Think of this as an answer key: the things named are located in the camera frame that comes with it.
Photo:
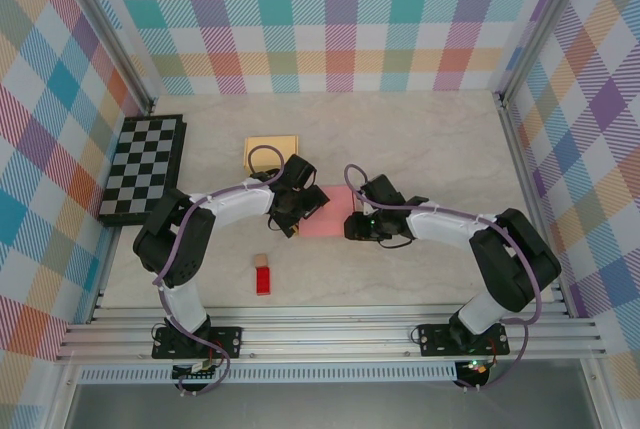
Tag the small wooden cube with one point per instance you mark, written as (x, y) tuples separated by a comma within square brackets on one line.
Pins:
[(261, 261)]

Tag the red toy block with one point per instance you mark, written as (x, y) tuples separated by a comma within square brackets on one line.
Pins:
[(264, 281)]

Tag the aluminium corner post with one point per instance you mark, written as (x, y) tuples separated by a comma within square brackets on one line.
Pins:
[(108, 29), (540, 24)]

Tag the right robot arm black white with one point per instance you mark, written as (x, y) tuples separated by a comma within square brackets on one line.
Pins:
[(520, 264)]

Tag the aluminium mounting rail frame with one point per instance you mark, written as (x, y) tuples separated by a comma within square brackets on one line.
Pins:
[(325, 334)]

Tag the yellow paper box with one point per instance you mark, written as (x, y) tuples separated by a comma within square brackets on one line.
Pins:
[(265, 154)]

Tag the aluminium side floor rail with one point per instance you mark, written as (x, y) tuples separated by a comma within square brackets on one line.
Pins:
[(517, 149)]

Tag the grey metal sheet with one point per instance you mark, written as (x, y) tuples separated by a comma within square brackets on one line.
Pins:
[(325, 406)]

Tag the pink paper box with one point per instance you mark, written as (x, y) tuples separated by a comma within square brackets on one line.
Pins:
[(330, 214)]

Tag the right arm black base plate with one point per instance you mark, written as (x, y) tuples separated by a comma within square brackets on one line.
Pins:
[(435, 341)]

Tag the black grey chessboard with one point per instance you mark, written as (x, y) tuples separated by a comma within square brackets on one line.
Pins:
[(140, 169)]

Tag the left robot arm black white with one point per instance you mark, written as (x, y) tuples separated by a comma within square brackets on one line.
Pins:
[(170, 249)]

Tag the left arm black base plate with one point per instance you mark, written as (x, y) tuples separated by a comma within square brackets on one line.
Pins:
[(225, 341)]

